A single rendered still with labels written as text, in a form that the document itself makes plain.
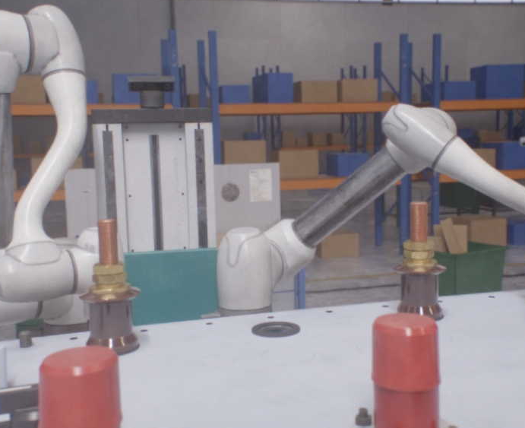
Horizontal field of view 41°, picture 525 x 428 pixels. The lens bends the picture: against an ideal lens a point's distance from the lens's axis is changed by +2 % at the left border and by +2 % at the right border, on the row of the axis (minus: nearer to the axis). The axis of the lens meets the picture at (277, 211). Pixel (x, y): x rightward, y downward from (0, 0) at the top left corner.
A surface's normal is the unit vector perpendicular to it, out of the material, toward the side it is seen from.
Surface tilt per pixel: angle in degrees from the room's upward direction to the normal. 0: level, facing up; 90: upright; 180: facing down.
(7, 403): 90
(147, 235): 90
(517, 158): 90
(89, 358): 4
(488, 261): 94
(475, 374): 0
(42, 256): 60
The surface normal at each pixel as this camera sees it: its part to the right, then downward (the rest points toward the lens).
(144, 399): -0.03, -0.99
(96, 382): 0.66, 0.04
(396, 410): -0.44, 0.11
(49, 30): 0.65, -0.35
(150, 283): 0.20, 0.11
